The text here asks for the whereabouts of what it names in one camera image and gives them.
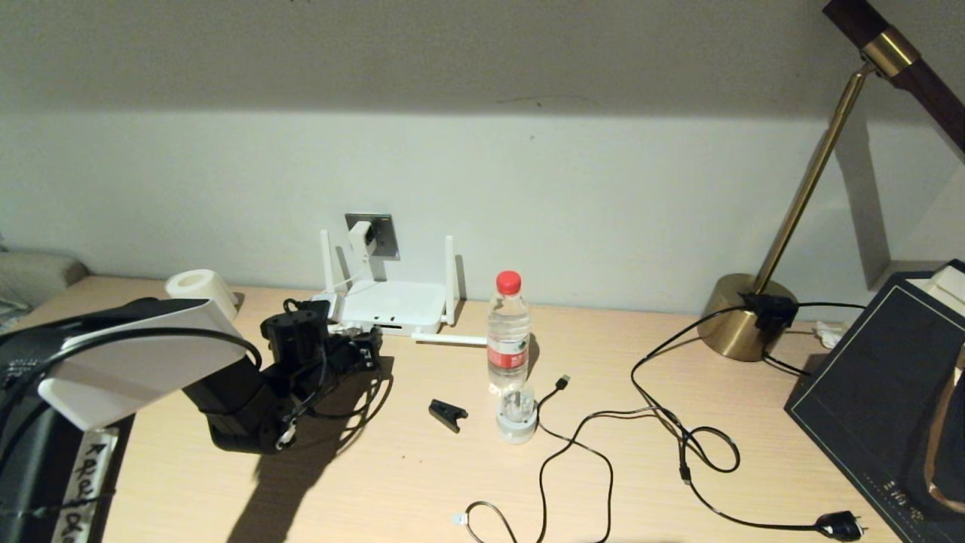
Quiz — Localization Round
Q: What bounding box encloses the black lamp power cord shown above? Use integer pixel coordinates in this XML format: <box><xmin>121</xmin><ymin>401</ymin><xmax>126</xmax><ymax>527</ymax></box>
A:
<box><xmin>632</xmin><ymin>293</ymin><xmax>868</xmax><ymax>542</ymax></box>

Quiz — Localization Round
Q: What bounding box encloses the brown leather bag handle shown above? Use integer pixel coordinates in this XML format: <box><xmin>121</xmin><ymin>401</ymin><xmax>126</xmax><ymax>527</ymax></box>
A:
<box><xmin>921</xmin><ymin>362</ymin><xmax>965</xmax><ymax>514</ymax></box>

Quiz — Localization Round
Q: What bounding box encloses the grey pillow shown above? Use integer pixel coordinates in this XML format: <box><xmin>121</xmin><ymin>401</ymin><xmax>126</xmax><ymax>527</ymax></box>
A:
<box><xmin>0</xmin><ymin>247</ymin><xmax>90</xmax><ymax>306</ymax></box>

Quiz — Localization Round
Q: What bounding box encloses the small white round device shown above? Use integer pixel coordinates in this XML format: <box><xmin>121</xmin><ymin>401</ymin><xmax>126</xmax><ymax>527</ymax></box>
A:
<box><xmin>495</xmin><ymin>379</ymin><xmax>538</xmax><ymax>444</ymax></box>

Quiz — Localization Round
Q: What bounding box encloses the clear bottle with red cap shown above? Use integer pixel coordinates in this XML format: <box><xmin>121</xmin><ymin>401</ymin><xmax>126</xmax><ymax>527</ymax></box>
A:
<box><xmin>486</xmin><ymin>270</ymin><xmax>531</xmax><ymax>393</ymax></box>

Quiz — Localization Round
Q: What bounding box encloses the white power cable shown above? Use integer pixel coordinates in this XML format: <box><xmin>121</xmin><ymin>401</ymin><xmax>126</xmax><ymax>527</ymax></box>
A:
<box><xmin>320</xmin><ymin>256</ymin><xmax>372</xmax><ymax>333</ymax></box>

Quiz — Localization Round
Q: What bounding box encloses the grey wall socket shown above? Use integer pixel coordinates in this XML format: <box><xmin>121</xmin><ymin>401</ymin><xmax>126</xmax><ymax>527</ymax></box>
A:
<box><xmin>345</xmin><ymin>213</ymin><xmax>399</xmax><ymax>259</ymax></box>

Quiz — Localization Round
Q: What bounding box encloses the thin black USB cable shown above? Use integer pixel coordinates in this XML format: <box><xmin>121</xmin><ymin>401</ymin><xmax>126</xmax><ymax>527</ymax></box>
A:
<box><xmin>452</xmin><ymin>375</ymin><xmax>615</xmax><ymax>543</ymax></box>

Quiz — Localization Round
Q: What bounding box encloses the white router with antennas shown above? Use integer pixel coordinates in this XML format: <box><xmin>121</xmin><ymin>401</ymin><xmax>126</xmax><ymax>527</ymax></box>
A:
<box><xmin>320</xmin><ymin>230</ymin><xmax>489</xmax><ymax>348</ymax></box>

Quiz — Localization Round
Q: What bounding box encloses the brass desk lamp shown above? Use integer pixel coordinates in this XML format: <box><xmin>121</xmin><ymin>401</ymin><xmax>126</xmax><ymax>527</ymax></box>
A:
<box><xmin>697</xmin><ymin>0</ymin><xmax>965</xmax><ymax>363</ymax></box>

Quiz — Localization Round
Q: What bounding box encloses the white tissue box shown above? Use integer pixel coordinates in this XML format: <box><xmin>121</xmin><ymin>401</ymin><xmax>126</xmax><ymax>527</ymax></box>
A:
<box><xmin>905</xmin><ymin>264</ymin><xmax>965</xmax><ymax>318</ymax></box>

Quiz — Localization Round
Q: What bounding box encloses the small black plastic clip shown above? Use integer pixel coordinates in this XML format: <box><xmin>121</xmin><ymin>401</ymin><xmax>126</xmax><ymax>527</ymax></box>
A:
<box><xmin>427</xmin><ymin>398</ymin><xmax>469</xmax><ymax>433</ymax></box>

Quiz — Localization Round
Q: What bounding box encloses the white power adapter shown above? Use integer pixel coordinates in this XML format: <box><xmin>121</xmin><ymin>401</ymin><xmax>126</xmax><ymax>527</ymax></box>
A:
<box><xmin>348</xmin><ymin>220</ymin><xmax>376</xmax><ymax>262</ymax></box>

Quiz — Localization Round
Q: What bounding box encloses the large black flat box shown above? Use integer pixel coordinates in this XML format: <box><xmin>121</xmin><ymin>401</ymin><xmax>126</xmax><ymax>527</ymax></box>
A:
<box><xmin>784</xmin><ymin>260</ymin><xmax>965</xmax><ymax>543</ymax></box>

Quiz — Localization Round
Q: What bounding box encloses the white toilet paper roll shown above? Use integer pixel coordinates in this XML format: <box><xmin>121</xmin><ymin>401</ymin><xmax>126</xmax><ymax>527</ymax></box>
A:
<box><xmin>164</xmin><ymin>268</ymin><xmax>239</xmax><ymax>321</ymax></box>

